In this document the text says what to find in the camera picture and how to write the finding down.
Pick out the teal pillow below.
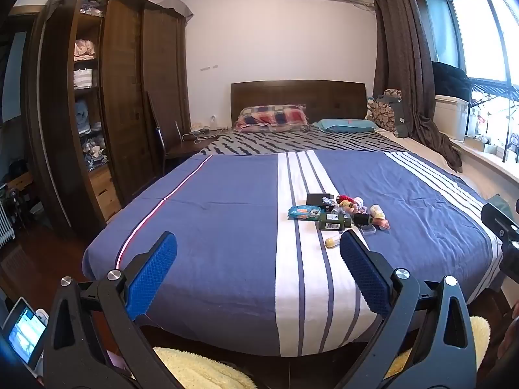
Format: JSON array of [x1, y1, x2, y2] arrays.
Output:
[[312, 118, 380, 134]]

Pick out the plaid pillow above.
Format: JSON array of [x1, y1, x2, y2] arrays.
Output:
[[233, 104, 311, 133]]

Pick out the green box with barcode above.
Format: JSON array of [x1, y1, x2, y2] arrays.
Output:
[[319, 212, 353, 231]]

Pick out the brown curtain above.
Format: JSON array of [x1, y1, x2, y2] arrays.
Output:
[[365, 0, 464, 173]]

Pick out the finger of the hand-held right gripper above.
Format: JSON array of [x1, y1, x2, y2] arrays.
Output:
[[481, 203, 519, 244]]

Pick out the white striped folded clothes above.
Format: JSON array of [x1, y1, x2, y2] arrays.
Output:
[[73, 69, 98, 89]]

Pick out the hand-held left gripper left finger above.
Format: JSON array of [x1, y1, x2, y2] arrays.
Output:
[[44, 231, 191, 389]]

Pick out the window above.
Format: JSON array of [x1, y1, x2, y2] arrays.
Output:
[[419, 0, 519, 87]]

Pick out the light blue folded clothes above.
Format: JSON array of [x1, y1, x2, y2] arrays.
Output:
[[75, 99, 103, 134]]

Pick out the dark wooden wardrobe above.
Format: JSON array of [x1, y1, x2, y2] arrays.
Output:
[[22, 0, 192, 244]]

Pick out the dark wooden headboard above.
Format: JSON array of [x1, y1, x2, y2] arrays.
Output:
[[230, 80, 368, 130]]

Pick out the black cloth bundle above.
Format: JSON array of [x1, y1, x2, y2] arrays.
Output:
[[431, 61, 473, 100]]

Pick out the patterned brown bag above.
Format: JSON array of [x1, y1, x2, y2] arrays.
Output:
[[367, 89, 411, 137]]

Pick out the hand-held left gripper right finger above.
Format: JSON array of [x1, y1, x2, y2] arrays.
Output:
[[324, 230, 477, 389]]

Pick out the white charging cables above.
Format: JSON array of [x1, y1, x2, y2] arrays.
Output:
[[182, 124, 228, 143]]

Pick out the zebra striped blanket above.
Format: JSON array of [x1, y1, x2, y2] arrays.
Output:
[[200, 129, 406, 157]]

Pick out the wooden nightstand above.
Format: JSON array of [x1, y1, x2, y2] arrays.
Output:
[[162, 129, 230, 165]]

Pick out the pink folded clothes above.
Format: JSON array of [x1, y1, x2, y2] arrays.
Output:
[[74, 39, 98, 61]]

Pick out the blue wet wipe packet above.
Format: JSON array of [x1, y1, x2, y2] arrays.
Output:
[[288, 205, 322, 222]]

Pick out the white-framed screen device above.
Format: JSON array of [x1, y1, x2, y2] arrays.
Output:
[[2, 297, 48, 366]]

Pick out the white storage box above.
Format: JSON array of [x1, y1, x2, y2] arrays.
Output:
[[435, 95, 473, 142]]

